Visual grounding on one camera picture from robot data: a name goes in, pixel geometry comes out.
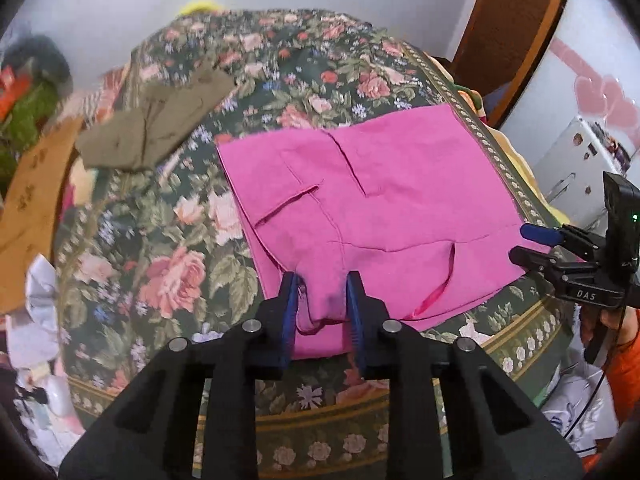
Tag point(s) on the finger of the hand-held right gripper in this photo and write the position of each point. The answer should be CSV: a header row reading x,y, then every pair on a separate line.
x,y
537,233
532,258

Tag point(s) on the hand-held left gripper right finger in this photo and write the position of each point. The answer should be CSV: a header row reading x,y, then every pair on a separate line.
x,y
354,317

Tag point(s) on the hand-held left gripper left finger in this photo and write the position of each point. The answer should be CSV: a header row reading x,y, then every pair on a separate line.
x,y
288,312

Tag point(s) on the pink pants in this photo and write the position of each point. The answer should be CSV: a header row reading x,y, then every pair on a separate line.
x,y
400,185

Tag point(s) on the person's right forearm orange sleeve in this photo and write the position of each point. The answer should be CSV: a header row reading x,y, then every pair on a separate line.
x,y
627,385

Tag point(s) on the olive green pants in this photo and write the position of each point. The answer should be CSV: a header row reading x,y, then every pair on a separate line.
x,y
150,120

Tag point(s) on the person's right hand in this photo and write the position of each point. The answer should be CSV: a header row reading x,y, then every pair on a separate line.
x,y
614,321

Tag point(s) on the white refrigerator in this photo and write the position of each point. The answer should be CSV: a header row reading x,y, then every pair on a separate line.
x,y
575,170

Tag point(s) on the floral bed blanket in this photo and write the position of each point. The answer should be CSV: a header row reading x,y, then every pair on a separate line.
x,y
165,240

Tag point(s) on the white printed cloth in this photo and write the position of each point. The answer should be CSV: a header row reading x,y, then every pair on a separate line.
x,y
575,410

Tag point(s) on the white crumpled cloth pile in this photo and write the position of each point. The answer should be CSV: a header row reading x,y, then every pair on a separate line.
x,y
35,340

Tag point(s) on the brown cardboard sheet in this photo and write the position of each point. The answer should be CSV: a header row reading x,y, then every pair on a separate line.
x,y
30,210

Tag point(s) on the yellow cloth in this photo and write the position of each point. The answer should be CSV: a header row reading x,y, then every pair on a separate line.
x,y
200,6

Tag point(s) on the green and red cloth heap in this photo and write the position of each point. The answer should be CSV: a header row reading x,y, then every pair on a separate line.
x,y
25,105

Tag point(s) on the pink heart wall decoration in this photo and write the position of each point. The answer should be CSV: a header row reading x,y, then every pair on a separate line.
x,y
602,95

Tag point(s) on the brown wooden door frame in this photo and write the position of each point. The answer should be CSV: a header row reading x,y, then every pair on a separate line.
x,y
515,35

